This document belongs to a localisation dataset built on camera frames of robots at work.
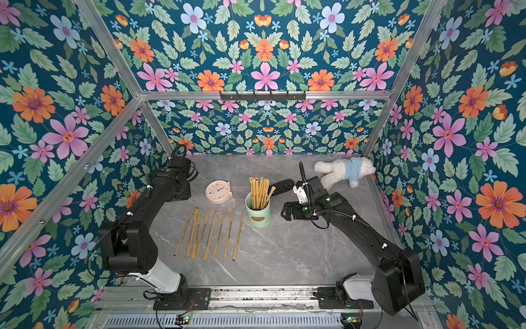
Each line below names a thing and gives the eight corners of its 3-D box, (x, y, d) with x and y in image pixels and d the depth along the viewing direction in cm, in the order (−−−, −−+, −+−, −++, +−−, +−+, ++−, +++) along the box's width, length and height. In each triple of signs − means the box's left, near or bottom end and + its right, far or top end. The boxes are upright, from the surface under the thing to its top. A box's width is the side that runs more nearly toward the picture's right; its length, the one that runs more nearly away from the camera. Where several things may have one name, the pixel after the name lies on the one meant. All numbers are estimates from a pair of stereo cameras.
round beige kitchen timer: (204, 203, 102) (202, 200, 99) (210, 183, 110) (208, 179, 107) (230, 203, 102) (228, 200, 99) (233, 183, 110) (232, 179, 107)
